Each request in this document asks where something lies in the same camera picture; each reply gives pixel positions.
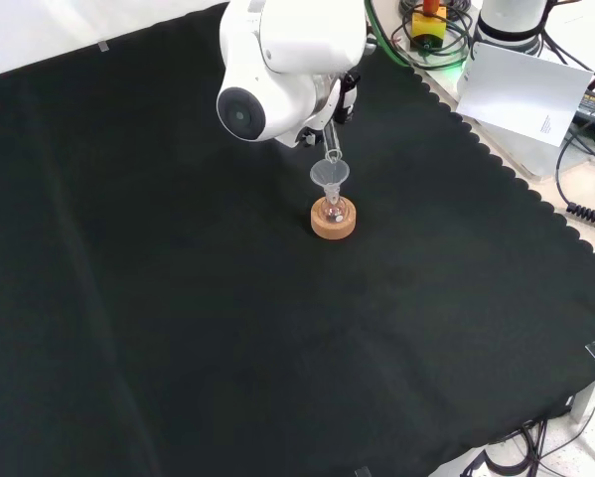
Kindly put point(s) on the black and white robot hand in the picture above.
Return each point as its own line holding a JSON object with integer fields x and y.
{"x": 349, "y": 97}

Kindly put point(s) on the clear graduated cylinder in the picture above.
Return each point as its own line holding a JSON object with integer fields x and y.
{"x": 333, "y": 144}

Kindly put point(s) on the small glass round-bottom flask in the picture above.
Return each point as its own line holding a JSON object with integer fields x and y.
{"x": 333, "y": 211}

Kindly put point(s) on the clear plastic funnel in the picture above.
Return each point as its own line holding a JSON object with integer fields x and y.
{"x": 329, "y": 174}

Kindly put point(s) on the yellow stop button box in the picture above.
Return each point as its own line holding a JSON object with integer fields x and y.
{"x": 428, "y": 27}

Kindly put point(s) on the pale board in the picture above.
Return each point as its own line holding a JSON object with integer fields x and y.
{"x": 525, "y": 92}

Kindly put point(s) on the black bench cloth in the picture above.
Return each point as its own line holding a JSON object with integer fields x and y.
{"x": 178, "y": 273}

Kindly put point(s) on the grey tape strip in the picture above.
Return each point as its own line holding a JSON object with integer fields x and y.
{"x": 104, "y": 47}

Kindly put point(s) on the white metal bench bracket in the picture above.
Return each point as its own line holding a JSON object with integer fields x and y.
{"x": 592, "y": 395}

